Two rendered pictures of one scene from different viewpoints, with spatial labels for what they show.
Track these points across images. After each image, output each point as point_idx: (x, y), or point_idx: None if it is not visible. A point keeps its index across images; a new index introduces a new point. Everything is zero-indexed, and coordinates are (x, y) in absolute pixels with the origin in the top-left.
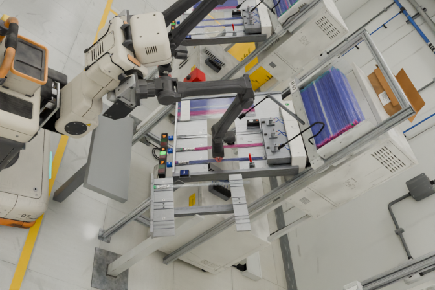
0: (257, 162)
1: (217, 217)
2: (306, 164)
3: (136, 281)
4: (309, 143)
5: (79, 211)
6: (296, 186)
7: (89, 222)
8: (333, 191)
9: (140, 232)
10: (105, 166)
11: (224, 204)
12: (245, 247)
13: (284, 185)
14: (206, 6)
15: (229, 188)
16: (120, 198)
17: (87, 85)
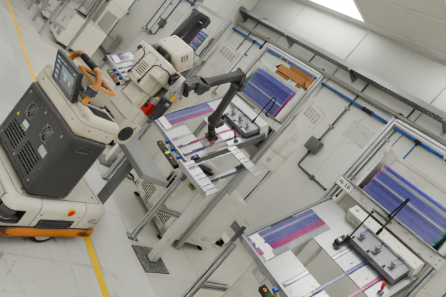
0: (237, 138)
1: None
2: None
3: (168, 263)
4: (265, 117)
5: (107, 222)
6: (265, 147)
7: (117, 229)
8: (284, 147)
9: (150, 231)
10: (144, 163)
11: None
12: (231, 213)
13: (258, 149)
14: (194, 31)
15: None
16: (164, 183)
17: (135, 95)
